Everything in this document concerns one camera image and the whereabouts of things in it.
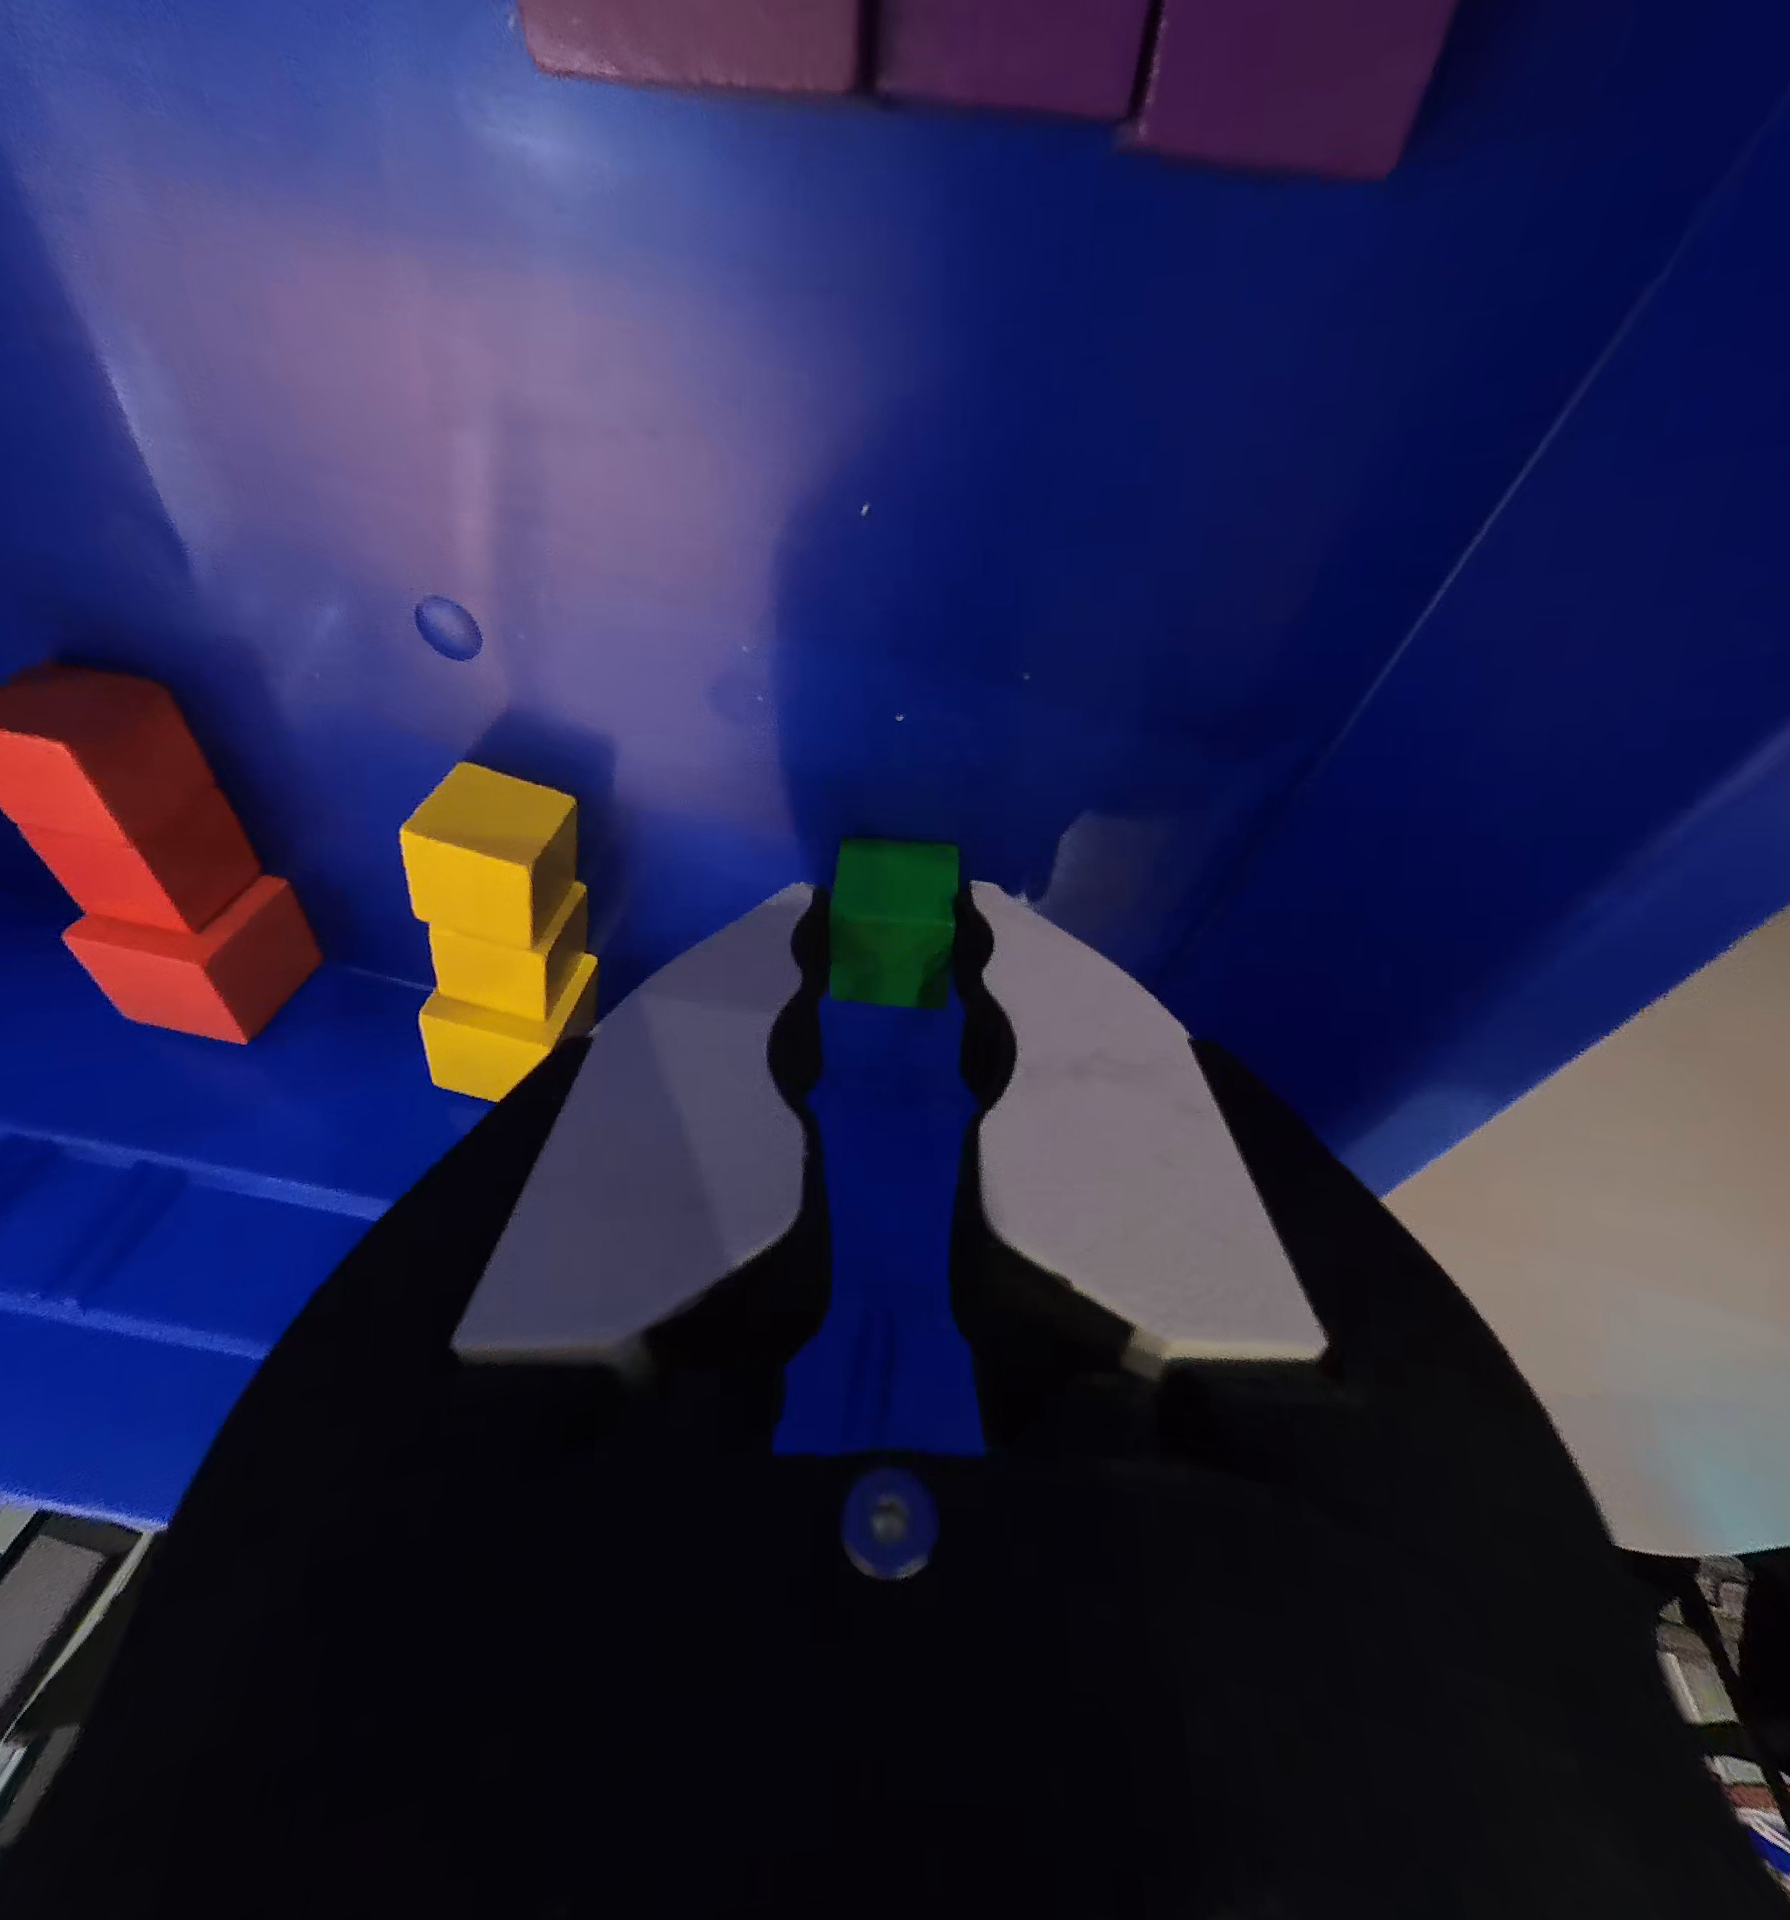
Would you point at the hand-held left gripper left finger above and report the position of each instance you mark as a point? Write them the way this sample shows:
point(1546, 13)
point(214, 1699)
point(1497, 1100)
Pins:
point(641, 1170)

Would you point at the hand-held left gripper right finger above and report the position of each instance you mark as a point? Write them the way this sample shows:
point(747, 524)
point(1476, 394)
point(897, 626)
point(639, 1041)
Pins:
point(1136, 1184)

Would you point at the yellow wooden cube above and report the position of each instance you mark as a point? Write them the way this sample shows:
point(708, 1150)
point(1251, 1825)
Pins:
point(497, 959)
point(484, 839)
point(490, 1050)

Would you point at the green wooden cube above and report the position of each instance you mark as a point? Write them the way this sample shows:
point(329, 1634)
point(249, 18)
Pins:
point(892, 915)

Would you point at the blue plastic bin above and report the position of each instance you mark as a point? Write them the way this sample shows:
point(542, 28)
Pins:
point(985, 449)

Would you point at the red wooden cube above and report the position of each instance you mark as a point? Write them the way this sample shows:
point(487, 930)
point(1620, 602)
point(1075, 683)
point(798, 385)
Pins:
point(191, 967)
point(70, 750)
point(146, 871)

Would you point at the purple wooden cube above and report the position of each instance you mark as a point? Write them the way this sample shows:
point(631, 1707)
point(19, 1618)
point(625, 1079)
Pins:
point(1285, 74)
point(685, 38)
point(1007, 51)

